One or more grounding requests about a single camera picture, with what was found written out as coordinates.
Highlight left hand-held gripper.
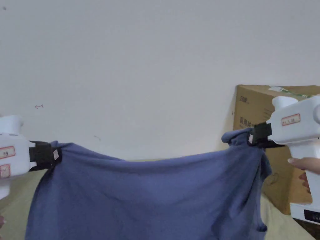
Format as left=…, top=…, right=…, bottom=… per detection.
left=0, top=115, right=62, bottom=200

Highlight person's right hand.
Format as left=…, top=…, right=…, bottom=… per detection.
left=287, top=157, right=320, bottom=194

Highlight large brown cardboard carton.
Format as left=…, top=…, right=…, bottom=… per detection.
left=232, top=84, right=320, bottom=238

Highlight dark blue shirt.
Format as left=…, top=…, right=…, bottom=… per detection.
left=24, top=128, right=273, bottom=240

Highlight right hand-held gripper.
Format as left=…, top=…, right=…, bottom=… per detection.
left=247, top=94, right=320, bottom=223

